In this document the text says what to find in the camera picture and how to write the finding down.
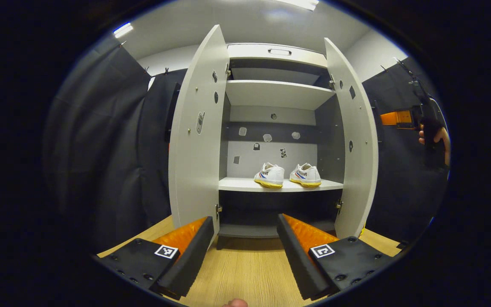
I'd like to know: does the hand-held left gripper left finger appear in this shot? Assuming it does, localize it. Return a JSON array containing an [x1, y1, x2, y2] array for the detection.
[[94, 216, 215, 300]]

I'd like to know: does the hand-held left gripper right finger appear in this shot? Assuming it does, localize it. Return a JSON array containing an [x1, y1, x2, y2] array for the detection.
[[277, 213, 395, 301]]

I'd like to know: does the white cabinet door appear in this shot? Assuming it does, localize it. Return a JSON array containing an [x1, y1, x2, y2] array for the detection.
[[168, 24, 230, 246], [323, 38, 379, 239]]

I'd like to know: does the white canvas shoe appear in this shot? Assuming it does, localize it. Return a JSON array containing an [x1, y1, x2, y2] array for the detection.
[[289, 163, 322, 188], [254, 162, 285, 188]]

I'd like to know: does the white shoe cabinet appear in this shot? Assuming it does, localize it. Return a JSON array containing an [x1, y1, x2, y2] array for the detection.
[[165, 24, 382, 246]]

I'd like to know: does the black backdrop cloth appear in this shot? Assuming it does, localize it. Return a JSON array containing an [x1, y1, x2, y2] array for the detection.
[[43, 36, 448, 252]]

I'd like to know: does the large ceiling light panel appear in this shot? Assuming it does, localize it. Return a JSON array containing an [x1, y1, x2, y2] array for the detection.
[[277, 0, 319, 11]]

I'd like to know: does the small ceiling light panel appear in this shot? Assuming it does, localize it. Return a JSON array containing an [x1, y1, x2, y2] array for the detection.
[[113, 23, 134, 39]]

